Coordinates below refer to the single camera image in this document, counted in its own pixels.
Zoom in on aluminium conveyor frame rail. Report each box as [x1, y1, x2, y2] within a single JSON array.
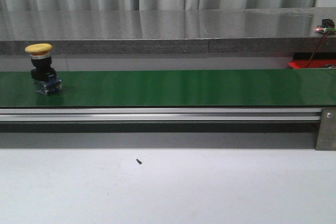
[[1, 108, 322, 122]]

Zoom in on green conveyor belt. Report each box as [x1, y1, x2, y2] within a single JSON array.
[[1, 69, 335, 107]]

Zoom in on thin brown sensor wire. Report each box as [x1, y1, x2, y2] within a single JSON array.
[[304, 33, 329, 69]]

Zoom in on grey metal support bracket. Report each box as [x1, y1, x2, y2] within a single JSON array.
[[315, 108, 336, 151]]

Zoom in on grey stone shelf slab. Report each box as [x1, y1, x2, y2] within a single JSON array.
[[1, 7, 335, 55]]

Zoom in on red plastic tray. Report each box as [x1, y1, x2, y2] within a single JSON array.
[[288, 59, 335, 69]]

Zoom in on small green circuit board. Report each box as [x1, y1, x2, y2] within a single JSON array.
[[314, 18, 335, 34]]

